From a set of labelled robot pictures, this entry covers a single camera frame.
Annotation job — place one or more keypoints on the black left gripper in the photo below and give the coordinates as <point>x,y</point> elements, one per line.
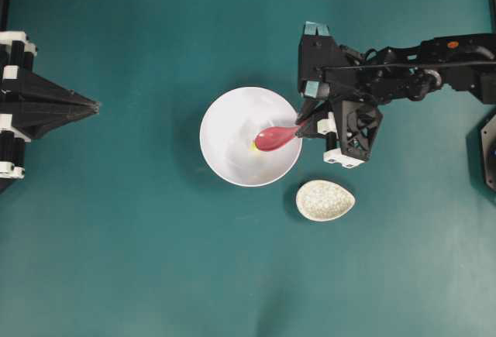
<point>17,54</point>

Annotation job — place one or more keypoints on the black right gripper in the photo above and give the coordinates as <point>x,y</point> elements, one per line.
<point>348,127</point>

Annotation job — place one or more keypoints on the pink plastic spoon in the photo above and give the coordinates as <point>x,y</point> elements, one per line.
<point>275,137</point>

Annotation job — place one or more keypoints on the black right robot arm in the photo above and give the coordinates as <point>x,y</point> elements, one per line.
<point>465,63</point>

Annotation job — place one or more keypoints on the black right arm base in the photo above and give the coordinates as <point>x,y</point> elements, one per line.
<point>480,142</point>

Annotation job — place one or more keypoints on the white round bowl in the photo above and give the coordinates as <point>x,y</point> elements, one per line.
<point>229,126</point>

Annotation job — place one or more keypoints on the speckled egg-shaped dish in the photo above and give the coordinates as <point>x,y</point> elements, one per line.
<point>322,201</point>

